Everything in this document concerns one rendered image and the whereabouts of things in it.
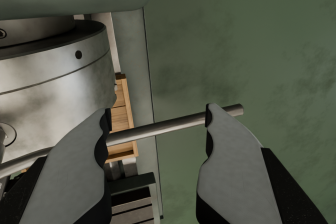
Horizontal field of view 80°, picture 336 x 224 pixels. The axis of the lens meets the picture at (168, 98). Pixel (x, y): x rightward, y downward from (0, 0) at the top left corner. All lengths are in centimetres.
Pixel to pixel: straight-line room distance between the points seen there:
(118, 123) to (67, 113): 41
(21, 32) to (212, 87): 163
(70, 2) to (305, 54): 218
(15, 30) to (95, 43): 9
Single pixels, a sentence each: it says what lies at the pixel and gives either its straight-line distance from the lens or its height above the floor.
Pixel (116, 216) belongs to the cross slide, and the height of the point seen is 97.
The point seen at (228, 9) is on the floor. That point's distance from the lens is 168.
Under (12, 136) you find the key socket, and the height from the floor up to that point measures 123.
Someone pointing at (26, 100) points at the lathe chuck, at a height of 122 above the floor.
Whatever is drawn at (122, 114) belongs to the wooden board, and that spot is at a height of 88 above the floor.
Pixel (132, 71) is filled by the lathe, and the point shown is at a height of 54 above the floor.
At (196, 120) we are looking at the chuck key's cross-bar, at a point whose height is 130.
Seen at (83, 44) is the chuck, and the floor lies 117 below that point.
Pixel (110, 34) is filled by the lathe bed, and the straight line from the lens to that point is 59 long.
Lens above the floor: 145
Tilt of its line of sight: 58 degrees down
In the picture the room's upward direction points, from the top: 151 degrees clockwise
